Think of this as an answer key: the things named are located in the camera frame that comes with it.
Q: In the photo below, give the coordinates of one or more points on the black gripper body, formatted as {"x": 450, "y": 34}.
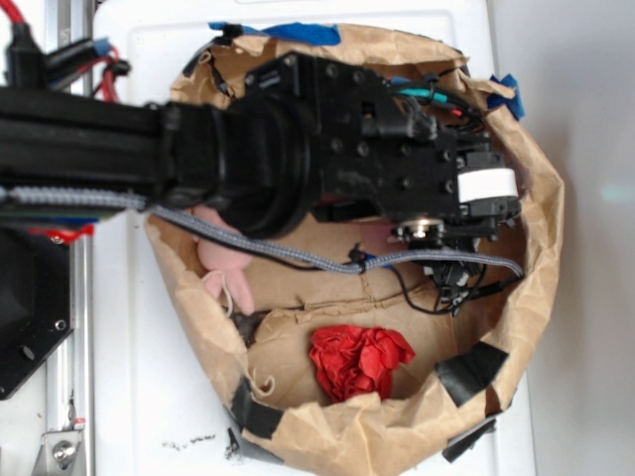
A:
{"x": 344, "y": 143}

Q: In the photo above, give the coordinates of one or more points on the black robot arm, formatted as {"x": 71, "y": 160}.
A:
{"x": 67, "y": 160}

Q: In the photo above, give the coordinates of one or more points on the crumpled red paper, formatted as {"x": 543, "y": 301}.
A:
{"x": 353, "y": 360}

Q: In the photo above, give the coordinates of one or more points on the blue tape strip top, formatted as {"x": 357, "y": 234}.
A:
{"x": 310, "y": 34}

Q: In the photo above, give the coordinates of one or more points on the pink plush pig toy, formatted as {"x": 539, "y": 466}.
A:
{"x": 225, "y": 274}

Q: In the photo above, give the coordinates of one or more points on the brown paper bag tray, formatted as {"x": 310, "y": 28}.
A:
{"x": 366, "y": 435}

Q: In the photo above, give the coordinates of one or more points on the black tape patch right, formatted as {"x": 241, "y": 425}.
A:
{"x": 467, "y": 374}

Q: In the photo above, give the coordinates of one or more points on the black tape patch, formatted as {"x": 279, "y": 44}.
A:
{"x": 257, "y": 418}
{"x": 467, "y": 374}

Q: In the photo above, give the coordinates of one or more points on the black tape patch bottom left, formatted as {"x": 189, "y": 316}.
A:
{"x": 257, "y": 418}

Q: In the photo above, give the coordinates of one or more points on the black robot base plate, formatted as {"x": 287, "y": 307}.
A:
{"x": 35, "y": 305}

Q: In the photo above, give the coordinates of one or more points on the aluminium extrusion rail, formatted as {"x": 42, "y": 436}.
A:
{"x": 70, "y": 374}

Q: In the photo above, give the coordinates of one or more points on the metal corner bracket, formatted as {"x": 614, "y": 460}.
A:
{"x": 61, "y": 453}

